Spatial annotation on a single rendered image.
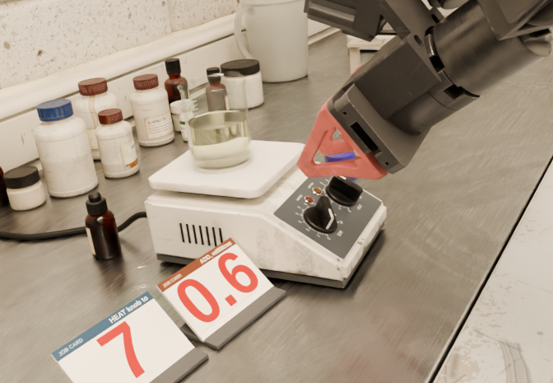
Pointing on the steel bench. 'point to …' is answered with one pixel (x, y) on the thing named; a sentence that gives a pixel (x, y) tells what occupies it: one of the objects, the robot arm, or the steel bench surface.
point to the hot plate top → (259, 178)
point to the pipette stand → (359, 50)
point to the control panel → (353, 222)
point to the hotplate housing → (251, 233)
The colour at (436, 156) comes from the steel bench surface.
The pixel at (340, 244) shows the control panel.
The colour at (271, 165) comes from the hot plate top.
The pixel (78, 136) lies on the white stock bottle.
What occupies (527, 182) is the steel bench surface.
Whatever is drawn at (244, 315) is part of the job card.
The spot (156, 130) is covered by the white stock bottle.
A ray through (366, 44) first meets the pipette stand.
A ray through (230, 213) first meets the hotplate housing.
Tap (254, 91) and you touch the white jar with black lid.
